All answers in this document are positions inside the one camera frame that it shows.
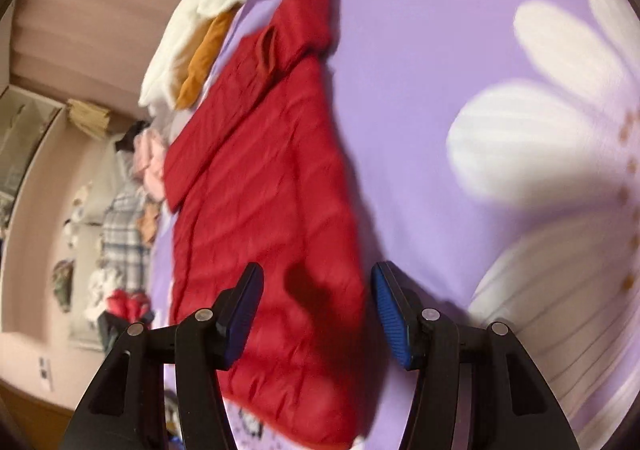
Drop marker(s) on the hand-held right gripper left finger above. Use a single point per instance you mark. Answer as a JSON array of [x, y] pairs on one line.
[[244, 317]]

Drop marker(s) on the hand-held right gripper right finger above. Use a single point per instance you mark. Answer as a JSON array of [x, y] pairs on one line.
[[391, 315]]

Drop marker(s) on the red down jacket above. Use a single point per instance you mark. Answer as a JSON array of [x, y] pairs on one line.
[[260, 190]]

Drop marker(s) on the red cloth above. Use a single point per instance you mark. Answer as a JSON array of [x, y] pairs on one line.
[[129, 306]]

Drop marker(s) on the tan cloth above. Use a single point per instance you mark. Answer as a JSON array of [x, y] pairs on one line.
[[149, 222]]

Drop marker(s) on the grey plaid pillow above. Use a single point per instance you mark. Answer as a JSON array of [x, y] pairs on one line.
[[125, 240]]

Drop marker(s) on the pink garment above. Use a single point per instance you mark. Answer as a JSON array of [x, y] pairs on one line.
[[152, 165]]

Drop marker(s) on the dark cloth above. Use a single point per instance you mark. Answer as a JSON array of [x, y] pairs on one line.
[[131, 136]]

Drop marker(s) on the purple floral blanket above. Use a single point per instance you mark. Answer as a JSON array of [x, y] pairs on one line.
[[400, 80]]

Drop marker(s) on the pleated lamp shade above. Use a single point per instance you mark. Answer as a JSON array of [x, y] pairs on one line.
[[90, 117]]

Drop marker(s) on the orange garment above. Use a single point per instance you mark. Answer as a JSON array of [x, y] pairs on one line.
[[205, 55]]

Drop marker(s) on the white fleece garment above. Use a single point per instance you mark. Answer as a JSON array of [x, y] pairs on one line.
[[200, 15]]

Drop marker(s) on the pink curtain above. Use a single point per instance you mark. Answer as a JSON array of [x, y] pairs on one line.
[[90, 35]]

